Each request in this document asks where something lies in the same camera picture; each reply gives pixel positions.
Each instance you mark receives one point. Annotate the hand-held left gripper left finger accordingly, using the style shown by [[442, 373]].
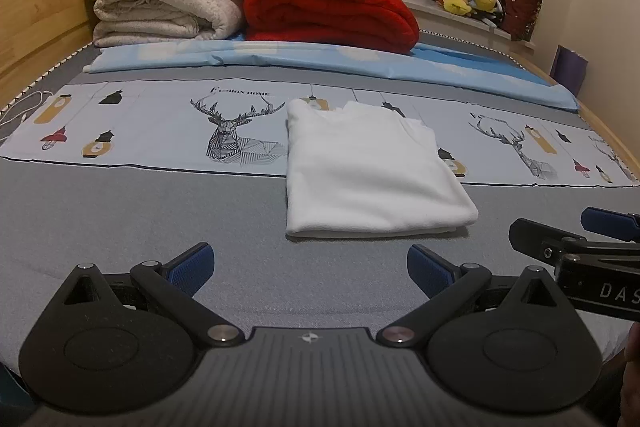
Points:
[[192, 268]]

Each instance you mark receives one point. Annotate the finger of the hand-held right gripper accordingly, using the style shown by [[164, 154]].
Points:
[[540, 237], [607, 221]]

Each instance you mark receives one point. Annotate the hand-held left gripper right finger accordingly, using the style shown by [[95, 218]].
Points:
[[429, 269]]

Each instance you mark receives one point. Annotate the white t-shirt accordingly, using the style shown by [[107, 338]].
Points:
[[370, 172]]

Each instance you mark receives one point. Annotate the person's teal clothing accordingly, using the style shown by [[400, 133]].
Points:
[[12, 389]]

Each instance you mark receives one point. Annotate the dark red cushion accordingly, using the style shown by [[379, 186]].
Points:
[[522, 9]]

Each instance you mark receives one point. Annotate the white windowsill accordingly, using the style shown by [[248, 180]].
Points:
[[450, 24]]

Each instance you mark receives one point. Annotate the light blue sheet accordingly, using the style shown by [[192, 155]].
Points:
[[310, 62]]

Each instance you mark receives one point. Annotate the red folded blanket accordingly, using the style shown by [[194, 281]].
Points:
[[330, 12]]

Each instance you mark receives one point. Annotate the wooden bed frame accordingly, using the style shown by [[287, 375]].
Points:
[[40, 22]]

